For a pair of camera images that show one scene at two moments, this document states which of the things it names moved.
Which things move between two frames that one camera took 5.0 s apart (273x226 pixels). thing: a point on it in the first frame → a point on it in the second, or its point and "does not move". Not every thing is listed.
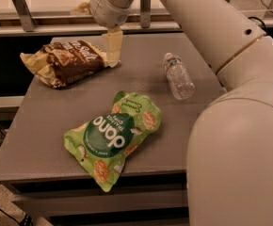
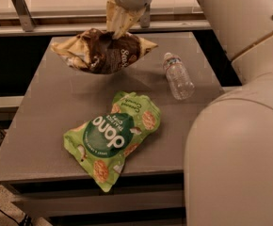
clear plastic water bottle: (181, 84) does not move
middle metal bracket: (145, 8) does not move
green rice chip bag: (102, 147) does not move
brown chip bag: (62, 63) → (97, 52)
